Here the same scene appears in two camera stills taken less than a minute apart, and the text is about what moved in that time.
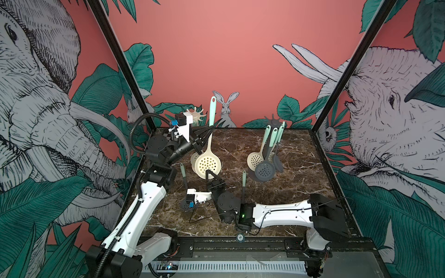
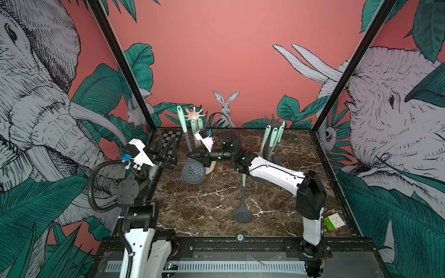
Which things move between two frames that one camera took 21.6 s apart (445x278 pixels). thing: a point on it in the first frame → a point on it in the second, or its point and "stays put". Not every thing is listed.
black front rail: (273, 247) stays put
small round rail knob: (240, 237) stays put
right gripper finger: (208, 184) → (200, 153)
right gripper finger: (217, 180) → (206, 162)
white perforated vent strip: (226, 267) stays put
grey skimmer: (185, 204) → (194, 172)
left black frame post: (103, 18) stays put
